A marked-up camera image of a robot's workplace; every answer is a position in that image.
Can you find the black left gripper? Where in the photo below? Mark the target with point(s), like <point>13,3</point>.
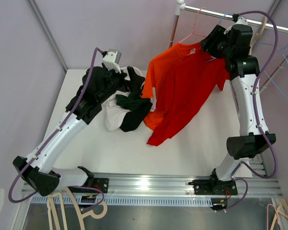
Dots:
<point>134,85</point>

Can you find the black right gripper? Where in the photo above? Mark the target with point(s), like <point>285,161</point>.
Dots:
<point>216,35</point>

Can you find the green and grey t shirt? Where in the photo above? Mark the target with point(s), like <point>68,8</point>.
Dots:
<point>119,104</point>

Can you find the orange t shirt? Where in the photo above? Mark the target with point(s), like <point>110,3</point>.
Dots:
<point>161,67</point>

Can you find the pink wire hanger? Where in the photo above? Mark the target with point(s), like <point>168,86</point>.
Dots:
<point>194,28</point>

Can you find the beige wooden hanger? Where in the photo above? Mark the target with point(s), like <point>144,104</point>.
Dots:
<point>259,32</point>

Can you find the black t shirt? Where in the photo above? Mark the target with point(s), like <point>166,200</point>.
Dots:
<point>133,119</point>

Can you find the red t shirt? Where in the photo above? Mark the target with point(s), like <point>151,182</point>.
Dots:
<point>186,89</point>

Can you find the light blue plastic hanger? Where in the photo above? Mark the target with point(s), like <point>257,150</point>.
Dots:
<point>283,72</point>

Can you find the blue wire hanger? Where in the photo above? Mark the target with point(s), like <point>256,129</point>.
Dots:
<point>215,39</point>

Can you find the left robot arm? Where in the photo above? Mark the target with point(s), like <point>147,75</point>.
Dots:
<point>36,168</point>

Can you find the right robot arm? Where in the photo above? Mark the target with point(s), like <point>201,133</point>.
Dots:
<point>233,46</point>

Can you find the white plastic laundry basket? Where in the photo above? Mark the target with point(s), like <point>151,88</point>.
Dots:
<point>135,70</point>

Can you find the silver clothes rack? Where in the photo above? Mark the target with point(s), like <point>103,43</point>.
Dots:
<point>181,6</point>

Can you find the pile of hangers bottom right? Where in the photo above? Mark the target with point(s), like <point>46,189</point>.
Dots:
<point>277,215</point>

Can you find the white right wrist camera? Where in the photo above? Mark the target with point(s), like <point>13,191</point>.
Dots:
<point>240,20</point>

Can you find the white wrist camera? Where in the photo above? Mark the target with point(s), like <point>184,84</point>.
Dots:
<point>240,20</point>
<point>111,60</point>

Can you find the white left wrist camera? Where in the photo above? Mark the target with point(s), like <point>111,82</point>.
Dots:
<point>111,60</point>

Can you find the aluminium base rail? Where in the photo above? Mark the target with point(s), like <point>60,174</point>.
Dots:
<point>167,190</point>

